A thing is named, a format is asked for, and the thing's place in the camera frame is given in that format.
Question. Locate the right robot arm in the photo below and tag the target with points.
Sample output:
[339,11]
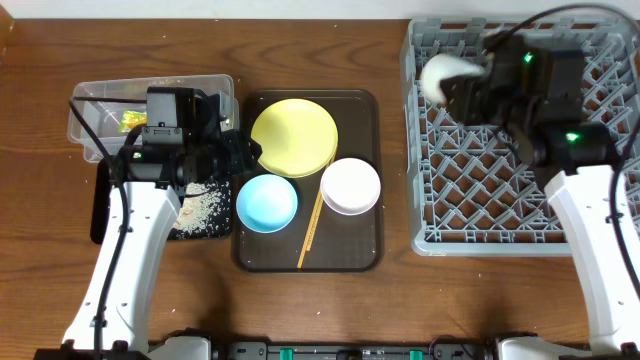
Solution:
[579,169]

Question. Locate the wooden chopsticks pair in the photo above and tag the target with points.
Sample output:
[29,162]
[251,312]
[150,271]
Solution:
[311,229]

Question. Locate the yellow plate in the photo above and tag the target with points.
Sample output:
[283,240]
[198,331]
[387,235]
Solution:
[298,137]

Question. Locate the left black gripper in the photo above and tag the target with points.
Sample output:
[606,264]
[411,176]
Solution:
[238,144]

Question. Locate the yellow green snack wrapper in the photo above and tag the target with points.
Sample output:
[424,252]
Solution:
[131,119]

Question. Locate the pile of rice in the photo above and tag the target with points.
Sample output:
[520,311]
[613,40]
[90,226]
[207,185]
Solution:
[206,212]

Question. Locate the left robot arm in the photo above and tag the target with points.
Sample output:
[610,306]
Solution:
[113,320]

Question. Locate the clear plastic bin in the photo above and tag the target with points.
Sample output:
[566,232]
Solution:
[103,104]

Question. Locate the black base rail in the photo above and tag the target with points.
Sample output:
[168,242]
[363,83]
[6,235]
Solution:
[444,347]

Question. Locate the grey dishwasher rack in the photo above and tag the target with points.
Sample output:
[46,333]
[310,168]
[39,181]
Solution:
[467,193]

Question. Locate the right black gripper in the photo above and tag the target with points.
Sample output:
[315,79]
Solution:
[466,104]

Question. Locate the black tray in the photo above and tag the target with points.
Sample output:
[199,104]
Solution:
[101,204]

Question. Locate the pale green cup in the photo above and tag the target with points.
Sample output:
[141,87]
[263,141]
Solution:
[444,66]

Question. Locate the brown serving tray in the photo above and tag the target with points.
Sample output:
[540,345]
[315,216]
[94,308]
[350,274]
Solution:
[341,243]

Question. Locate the light blue bowl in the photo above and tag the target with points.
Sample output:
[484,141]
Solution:
[266,203]

